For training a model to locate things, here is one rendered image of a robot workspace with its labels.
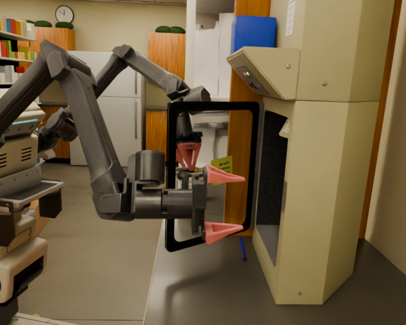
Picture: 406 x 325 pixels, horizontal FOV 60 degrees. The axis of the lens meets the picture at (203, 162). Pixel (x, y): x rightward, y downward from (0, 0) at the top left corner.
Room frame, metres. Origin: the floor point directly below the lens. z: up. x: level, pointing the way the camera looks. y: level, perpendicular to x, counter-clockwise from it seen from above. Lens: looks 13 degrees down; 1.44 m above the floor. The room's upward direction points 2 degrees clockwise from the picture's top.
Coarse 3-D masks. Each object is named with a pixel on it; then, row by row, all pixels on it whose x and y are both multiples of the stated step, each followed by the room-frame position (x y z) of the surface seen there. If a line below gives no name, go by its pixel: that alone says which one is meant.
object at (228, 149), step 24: (168, 120) 0.85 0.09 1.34; (192, 120) 0.89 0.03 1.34; (216, 120) 0.93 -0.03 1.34; (240, 120) 0.98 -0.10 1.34; (192, 144) 0.89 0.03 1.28; (216, 144) 0.93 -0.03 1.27; (240, 144) 0.99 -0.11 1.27; (192, 168) 0.89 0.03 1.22; (240, 168) 0.99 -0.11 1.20; (216, 192) 0.94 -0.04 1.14; (240, 192) 1.00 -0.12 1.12; (216, 216) 0.94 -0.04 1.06; (240, 216) 1.00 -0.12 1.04
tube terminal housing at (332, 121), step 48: (336, 0) 0.72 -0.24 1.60; (384, 0) 0.82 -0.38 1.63; (336, 48) 0.72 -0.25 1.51; (384, 48) 0.85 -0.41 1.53; (336, 96) 0.72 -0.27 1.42; (288, 144) 0.74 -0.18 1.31; (336, 144) 0.72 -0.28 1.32; (288, 192) 0.72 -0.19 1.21; (336, 192) 0.73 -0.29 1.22; (288, 240) 0.72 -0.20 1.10; (336, 240) 0.75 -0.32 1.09; (288, 288) 0.72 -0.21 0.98; (336, 288) 0.79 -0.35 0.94
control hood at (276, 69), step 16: (240, 48) 0.77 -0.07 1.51; (256, 48) 0.72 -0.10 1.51; (272, 48) 0.72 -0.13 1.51; (288, 48) 0.72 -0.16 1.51; (240, 64) 0.86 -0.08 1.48; (256, 64) 0.72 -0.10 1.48; (272, 64) 0.72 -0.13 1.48; (288, 64) 0.72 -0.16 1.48; (272, 80) 0.72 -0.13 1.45; (288, 80) 0.72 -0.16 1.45; (272, 96) 0.81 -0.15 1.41; (288, 96) 0.72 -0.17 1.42
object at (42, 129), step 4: (40, 128) 1.38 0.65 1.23; (44, 128) 1.37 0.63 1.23; (36, 132) 1.38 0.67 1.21; (40, 132) 1.36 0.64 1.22; (44, 132) 1.36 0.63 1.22; (48, 132) 1.35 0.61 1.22; (44, 136) 1.36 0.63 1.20; (48, 136) 1.36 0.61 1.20; (52, 136) 1.36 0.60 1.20; (56, 136) 1.37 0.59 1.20; (44, 140) 1.35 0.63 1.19; (48, 140) 1.37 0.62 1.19; (52, 140) 1.37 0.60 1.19; (56, 140) 1.38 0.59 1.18; (44, 144) 1.36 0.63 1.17; (48, 144) 1.37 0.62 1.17; (52, 144) 1.38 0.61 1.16; (56, 144) 1.44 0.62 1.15; (44, 148) 1.36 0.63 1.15; (48, 148) 1.39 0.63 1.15
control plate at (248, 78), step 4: (236, 68) 0.97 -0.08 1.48; (240, 68) 0.90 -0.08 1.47; (244, 68) 0.85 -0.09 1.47; (240, 72) 0.95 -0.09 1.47; (244, 72) 0.89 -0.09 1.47; (248, 72) 0.84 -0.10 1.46; (244, 76) 0.94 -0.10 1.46; (248, 76) 0.88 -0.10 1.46; (252, 76) 0.83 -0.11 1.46; (244, 80) 1.00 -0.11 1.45; (248, 80) 0.93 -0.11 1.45; (252, 80) 0.88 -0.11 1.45; (256, 80) 0.82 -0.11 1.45; (248, 84) 1.00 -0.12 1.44; (260, 84) 0.82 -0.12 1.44; (252, 88) 0.99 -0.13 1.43; (260, 88) 0.86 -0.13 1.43; (264, 88) 0.82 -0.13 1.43; (260, 92) 0.91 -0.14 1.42; (264, 92) 0.86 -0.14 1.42
